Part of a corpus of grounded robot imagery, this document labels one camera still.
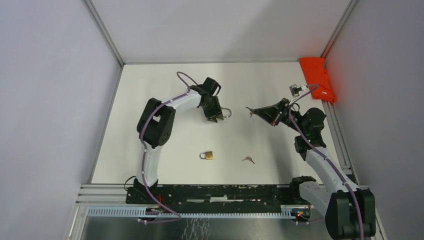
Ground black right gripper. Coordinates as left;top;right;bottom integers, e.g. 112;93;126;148
253;98;307;135

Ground large brass padlock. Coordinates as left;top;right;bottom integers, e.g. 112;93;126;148
221;107;233;119

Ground silver key bunch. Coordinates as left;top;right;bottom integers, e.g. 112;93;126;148
245;106;256;118

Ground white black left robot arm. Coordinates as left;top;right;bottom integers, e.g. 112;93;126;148
134;77;224;204

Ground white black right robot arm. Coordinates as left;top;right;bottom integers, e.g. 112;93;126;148
249;98;377;240

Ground small brass padlock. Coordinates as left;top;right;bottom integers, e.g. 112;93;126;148
199;151;214;160

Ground small keys on table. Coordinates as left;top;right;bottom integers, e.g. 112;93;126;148
242;156;255;164

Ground orange folded cloth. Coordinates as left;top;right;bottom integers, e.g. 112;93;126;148
299;57;337;104

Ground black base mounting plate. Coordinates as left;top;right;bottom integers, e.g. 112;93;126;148
125;184;309;214

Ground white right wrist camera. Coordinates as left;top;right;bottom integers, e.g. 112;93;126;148
289;84;310;98

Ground aluminium corner frame post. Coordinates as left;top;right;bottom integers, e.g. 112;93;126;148
320;0;361;59

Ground aluminium front frame rail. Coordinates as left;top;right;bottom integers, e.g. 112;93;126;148
65;177;385;240

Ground left aluminium corner post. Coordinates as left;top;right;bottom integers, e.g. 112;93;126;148
82;0;125;68

